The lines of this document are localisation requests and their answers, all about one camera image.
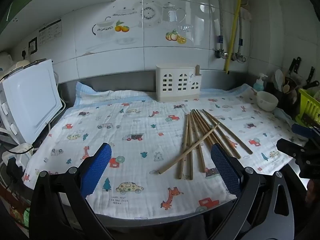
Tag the white countertop appliance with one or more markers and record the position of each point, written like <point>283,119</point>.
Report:
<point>30,100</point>

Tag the blue rag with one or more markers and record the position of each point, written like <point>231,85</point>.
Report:
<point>282,115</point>

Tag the black plug adapter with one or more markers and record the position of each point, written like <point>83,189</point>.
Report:
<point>13,167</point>

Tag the wooden spoon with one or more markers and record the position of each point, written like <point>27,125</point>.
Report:
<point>286,88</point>

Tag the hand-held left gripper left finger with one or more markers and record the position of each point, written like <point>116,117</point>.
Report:
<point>100,170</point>

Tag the wall label sticker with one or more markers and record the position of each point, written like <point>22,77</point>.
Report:
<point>50,31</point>

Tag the white bowl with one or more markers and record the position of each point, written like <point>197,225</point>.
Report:
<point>267,103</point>

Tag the white house-shaped utensil holder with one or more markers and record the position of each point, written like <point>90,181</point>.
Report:
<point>175,70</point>

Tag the white spoon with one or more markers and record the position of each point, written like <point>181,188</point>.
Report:
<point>279,77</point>

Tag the dark utensil container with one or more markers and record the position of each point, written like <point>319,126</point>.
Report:
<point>287,105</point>

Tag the wall socket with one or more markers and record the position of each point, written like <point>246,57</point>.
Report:
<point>32,45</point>

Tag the soap pump bottle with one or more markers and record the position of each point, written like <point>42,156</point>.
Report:
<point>259,85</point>

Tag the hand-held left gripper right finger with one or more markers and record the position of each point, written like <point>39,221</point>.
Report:
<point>225,170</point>

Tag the metal angle valve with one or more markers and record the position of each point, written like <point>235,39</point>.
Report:
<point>237,57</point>
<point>220,53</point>

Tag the white power strip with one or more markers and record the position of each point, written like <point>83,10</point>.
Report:
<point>17,152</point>

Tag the green plastic dish rack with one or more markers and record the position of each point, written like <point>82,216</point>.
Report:
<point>310,107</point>

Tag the pile of bamboo chopsticks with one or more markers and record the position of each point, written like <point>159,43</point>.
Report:
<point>190,140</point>

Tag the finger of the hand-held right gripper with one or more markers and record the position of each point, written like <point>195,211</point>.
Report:
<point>287,146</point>
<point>300,130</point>

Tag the printed car pattern cloth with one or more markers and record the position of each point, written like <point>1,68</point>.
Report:
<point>140,120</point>

